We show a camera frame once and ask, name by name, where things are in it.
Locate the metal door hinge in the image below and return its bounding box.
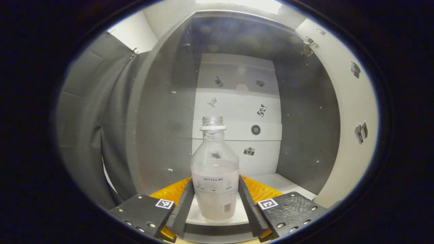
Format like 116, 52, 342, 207
300, 36, 319, 57

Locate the black backdrop cloth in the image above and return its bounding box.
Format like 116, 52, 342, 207
55, 32, 150, 211

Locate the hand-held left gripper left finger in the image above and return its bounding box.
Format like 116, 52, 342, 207
108, 177, 195, 243

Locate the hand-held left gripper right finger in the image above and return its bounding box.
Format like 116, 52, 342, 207
238, 175, 328, 242

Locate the ceiling light panel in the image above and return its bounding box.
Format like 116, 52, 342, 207
196, 0, 282, 15

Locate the grey cabinet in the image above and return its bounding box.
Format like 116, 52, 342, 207
126, 9, 341, 243

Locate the clear plastic bottle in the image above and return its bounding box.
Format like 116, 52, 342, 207
191, 116, 240, 222

